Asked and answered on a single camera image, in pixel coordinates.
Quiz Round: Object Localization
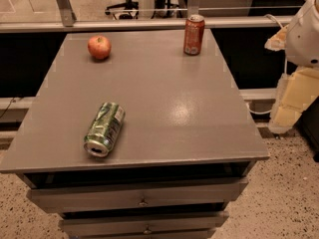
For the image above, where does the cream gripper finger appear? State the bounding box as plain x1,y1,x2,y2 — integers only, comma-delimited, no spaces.
264,26,288,52
268,67,319,134

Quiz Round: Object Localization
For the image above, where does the red coke can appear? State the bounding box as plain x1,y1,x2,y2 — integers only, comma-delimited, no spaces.
183,14,205,56

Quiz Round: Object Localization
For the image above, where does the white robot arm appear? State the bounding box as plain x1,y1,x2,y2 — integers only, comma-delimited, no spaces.
264,0,319,134

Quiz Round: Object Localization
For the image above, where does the red apple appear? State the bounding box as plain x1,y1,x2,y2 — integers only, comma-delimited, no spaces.
88,35,112,60

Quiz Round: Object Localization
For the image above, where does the green soda can lying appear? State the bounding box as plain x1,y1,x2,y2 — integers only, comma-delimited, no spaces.
84,103,126,157

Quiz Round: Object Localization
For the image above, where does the metal railing bar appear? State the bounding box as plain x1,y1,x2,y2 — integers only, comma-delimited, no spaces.
0,16,292,34

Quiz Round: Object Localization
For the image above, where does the grey drawer cabinet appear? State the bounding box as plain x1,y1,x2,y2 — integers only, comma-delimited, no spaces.
1,30,268,239

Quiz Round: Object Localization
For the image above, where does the grey drawer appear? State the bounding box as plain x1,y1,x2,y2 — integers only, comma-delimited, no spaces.
60,211,228,237
27,177,248,213

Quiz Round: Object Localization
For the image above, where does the top grey drawer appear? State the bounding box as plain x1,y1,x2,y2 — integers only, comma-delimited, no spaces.
27,177,248,213

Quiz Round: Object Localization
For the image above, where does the white cable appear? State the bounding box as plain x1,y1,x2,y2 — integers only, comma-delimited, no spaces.
263,13,285,30

